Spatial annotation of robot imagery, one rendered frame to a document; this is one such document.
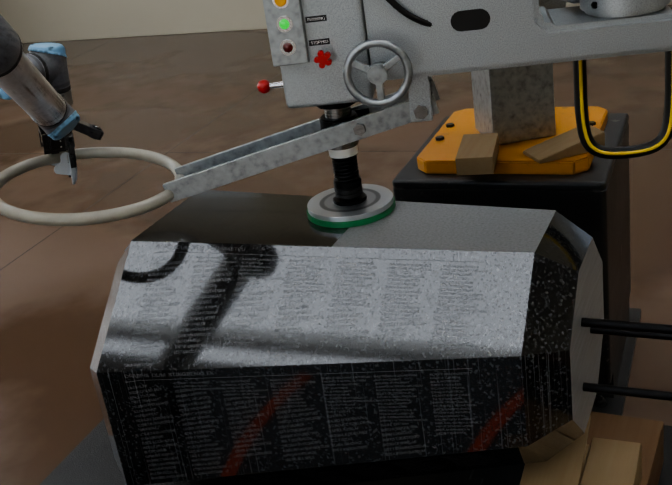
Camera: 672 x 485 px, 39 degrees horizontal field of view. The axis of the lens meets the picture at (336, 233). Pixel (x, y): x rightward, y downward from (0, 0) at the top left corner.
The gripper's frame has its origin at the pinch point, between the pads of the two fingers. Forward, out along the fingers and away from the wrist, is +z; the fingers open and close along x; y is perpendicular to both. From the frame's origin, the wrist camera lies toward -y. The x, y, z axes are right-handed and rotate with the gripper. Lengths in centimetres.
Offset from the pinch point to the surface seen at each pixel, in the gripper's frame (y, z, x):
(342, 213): -52, -4, 63
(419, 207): -71, -3, 67
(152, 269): -9.4, 9.7, 45.7
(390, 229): -60, -2, 74
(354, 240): -51, -2, 74
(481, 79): -114, -18, 24
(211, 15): -224, 99, -618
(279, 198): -46, 2, 36
